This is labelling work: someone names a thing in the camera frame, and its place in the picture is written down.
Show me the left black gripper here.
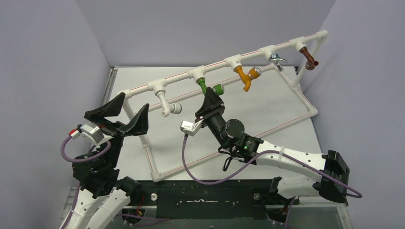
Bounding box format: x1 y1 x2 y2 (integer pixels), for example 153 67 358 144
87 92 149 168

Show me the green plastic faucet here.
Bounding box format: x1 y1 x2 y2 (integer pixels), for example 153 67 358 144
197 78 225 97

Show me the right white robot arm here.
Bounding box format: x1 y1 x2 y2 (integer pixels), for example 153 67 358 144
195 88 350 204

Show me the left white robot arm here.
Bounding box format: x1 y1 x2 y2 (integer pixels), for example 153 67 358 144
60 93 149 229

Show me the white plastic faucet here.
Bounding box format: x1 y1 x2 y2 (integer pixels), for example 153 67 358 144
156 91 182 117

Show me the orange plastic faucet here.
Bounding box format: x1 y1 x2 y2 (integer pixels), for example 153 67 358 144
234 66 261 92

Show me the chrome metal faucet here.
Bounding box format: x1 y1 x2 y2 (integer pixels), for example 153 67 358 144
269 52 288 72

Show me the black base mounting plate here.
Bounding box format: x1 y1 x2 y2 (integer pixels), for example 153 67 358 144
118 179 299 225

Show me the brown plastic faucet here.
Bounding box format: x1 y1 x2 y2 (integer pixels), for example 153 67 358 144
299 46 319 71

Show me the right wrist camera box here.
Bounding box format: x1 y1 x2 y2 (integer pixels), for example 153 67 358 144
180 119 203 136

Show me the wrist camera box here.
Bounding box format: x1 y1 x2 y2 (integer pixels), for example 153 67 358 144
69 122 104 146
180 119 203 136

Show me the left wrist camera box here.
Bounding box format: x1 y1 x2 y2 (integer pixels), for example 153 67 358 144
69 122 104 146

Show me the white PVC pipe frame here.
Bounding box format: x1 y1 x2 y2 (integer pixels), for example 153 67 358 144
117 30 329 183

